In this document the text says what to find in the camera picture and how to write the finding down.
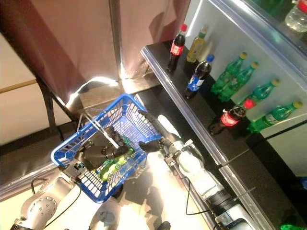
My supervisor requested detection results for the water bottle red label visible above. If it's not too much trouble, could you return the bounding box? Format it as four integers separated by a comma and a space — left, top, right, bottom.
284, 0, 307, 33

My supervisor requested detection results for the silver left robot leg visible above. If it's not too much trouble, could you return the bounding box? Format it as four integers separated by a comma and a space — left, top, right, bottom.
88, 199, 121, 230

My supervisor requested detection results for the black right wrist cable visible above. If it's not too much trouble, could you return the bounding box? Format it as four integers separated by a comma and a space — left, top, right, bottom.
185, 177, 213, 216

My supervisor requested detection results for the cola bottle red label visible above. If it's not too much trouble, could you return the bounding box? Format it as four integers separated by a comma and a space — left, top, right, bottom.
207, 99, 256, 136
166, 23, 189, 73

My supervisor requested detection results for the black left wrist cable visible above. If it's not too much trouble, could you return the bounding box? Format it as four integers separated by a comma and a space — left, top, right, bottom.
30, 176, 83, 228

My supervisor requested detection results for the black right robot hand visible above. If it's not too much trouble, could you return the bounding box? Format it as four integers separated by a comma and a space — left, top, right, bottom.
137, 110, 182, 153

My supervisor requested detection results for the blue plastic shopping basket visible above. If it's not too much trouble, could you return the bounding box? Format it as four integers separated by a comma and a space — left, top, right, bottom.
50, 93, 164, 204

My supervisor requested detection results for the small yellow drink bottle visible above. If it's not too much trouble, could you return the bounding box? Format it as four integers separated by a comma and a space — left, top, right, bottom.
186, 24, 210, 64

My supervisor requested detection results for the cola bottle blue label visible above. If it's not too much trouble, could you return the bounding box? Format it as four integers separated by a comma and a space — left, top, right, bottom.
184, 54, 215, 100

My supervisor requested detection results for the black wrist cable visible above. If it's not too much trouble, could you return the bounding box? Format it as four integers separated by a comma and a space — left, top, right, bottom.
30, 176, 83, 228
185, 177, 213, 216

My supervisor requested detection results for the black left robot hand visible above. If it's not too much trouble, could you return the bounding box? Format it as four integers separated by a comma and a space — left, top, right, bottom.
73, 126, 135, 172

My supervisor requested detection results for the black shelf with clear rail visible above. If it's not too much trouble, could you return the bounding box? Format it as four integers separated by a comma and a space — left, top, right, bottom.
217, 134, 307, 230
208, 0, 307, 83
140, 40, 272, 168

